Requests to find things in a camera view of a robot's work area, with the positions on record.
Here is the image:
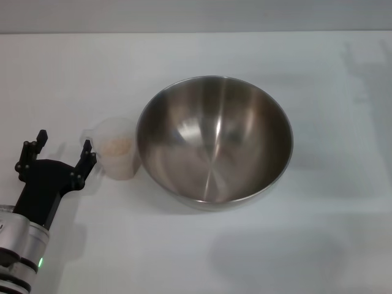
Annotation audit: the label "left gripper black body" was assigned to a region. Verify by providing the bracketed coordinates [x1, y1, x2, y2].
[13, 158, 86, 231]

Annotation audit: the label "clear plastic measuring cup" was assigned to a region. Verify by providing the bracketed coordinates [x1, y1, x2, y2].
[81, 118, 138, 181]

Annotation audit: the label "white rice grains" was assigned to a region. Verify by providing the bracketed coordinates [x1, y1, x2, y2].
[102, 137, 132, 157]

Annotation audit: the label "stainless steel mixing bowl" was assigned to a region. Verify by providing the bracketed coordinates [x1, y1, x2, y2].
[135, 75, 294, 211]

